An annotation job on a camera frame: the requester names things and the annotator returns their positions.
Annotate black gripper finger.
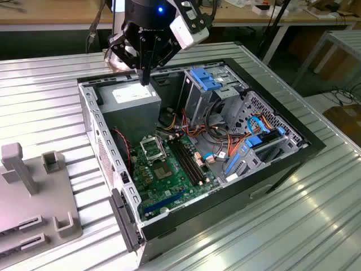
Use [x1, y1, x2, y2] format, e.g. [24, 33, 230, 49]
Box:
[108, 33, 148, 86]
[146, 38, 182, 86]

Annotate wire locking lever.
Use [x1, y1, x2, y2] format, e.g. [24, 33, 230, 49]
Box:
[156, 132, 167, 162]

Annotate metal socket cover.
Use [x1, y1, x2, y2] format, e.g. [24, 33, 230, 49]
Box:
[140, 135, 166, 164]

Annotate blue drive cage latch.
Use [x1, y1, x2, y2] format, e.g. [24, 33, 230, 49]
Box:
[190, 67, 224, 91]

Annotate grey metal drive cage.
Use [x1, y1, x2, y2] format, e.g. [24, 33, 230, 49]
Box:
[180, 66, 249, 129]

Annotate grey power supply unit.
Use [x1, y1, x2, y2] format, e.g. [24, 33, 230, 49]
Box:
[95, 81, 162, 142]

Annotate wooden workbench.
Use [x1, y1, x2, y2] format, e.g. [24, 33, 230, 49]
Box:
[0, 0, 361, 32]

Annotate black case fan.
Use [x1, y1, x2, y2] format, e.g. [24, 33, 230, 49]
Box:
[112, 126, 134, 173]

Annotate white box with red mark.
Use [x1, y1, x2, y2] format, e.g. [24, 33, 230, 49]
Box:
[252, 2, 289, 17]

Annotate beige board connector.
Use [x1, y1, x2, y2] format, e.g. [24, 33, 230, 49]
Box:
[193, 151, 206, 168]

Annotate perforated metal cage panel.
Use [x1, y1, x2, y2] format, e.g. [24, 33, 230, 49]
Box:
[225, 90, 310, 147]

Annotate black tripod stand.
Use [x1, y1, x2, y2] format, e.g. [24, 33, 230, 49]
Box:
[258, 0, 291, 62]

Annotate blue disk carrier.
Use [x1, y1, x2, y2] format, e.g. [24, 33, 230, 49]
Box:
[244, 126, 285, 149]

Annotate green motherboard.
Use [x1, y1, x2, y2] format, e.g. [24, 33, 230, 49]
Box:
[130, 132, 222, 222]

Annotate blue expansion slot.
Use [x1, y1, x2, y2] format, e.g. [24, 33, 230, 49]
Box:
[142, 189, 187, 215]

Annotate brown cardboard tray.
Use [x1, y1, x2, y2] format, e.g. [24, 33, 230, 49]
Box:
[303, 0, 361, 20]

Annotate black open PC case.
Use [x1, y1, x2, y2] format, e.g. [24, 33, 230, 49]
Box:
[76, 58, 327, 268]

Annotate black card retention latch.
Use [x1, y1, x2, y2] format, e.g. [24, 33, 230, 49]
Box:
[109, 187, 143, 253]

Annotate grey parts rack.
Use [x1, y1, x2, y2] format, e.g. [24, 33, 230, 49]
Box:
[0, 142, 84, 263]

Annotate stacked cardboard boxes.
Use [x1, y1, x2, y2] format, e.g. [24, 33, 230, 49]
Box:
[287, 27, 355, 81]

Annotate brown cardboard box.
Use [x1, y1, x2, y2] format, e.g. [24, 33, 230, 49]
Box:
[323, 103, 361, 144]

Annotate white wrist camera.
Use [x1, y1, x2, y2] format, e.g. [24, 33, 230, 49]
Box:
[169, 0, 213, 51]

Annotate thin cable with connectors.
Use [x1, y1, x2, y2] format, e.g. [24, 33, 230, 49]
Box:
[85, 0, 113, 54]

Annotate orange red power wire bundle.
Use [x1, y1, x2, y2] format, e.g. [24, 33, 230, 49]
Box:
[180, 108, 254, 163]

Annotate blue data wire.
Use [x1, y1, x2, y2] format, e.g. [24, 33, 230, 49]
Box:
[246, 115, 276, 133]

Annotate blue plastic bracket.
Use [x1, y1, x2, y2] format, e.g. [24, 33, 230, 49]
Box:
[224, 151, 241, 178]

